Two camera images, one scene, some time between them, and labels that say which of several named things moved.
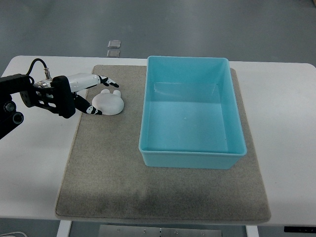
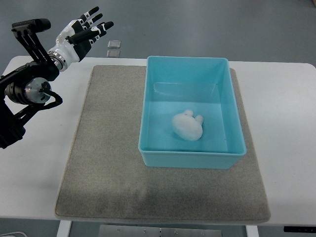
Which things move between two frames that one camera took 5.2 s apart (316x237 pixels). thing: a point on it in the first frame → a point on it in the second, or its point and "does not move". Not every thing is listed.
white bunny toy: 109,103 → 187,127
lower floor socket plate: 113,53 does not move
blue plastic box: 190,116 does not move
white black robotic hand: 81,82 → 74,42
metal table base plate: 155,230 does not move
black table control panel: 299,229 does not move
